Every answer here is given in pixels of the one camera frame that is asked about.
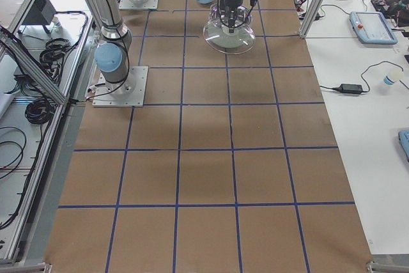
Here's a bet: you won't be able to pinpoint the glass pot lid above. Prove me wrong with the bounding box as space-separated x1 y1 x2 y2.
203 18 256 54

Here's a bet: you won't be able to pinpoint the aluminium frame post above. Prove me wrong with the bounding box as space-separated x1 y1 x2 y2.
298 0 339 40

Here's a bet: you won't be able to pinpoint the black power brick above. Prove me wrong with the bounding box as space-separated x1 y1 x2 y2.
332 84 365 95

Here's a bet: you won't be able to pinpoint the coiled black cables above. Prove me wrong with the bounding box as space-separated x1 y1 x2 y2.
24 38 76 125

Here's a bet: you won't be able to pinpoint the aluminium frame rail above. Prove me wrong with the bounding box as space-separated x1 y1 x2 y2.
1 0 95 267

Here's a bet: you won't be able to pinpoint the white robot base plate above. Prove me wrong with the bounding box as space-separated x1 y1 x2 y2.
92 66 148 107

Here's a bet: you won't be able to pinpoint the paper cup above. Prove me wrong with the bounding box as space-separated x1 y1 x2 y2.
381 68 404 92

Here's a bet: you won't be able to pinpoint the pale green pot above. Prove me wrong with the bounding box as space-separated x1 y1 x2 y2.
203 4 256 54

